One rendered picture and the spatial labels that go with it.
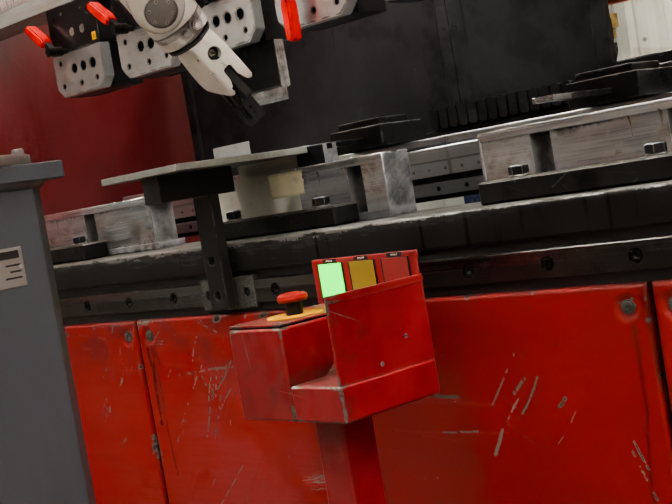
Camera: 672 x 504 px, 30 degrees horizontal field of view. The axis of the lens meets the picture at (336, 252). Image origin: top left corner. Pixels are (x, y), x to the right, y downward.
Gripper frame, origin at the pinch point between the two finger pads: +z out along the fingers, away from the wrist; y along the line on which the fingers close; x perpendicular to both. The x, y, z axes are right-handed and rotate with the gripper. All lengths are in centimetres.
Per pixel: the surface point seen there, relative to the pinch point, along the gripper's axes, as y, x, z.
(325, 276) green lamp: -34.0, 17.3, 8.7
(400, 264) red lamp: -47.6, 12.8, 7.1
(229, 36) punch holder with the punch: 8.0, -7.8, -7.5
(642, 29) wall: 263, -259, 244
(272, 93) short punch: 4.0, -6.0, 2.8
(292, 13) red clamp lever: -9.2, -11.7, -9.7
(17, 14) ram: 67, 2, -18
